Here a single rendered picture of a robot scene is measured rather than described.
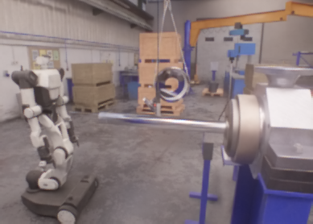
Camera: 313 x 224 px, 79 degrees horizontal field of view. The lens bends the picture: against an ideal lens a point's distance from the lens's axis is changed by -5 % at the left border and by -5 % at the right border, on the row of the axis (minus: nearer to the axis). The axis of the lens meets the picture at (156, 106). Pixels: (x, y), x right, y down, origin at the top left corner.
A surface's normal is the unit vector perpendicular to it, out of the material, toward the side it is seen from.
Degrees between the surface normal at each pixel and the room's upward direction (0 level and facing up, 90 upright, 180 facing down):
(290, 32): 90
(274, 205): 90
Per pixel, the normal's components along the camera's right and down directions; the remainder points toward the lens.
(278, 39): -0.27, 0.22
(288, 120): -0.18, -0.53
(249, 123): -0.22, -0.22
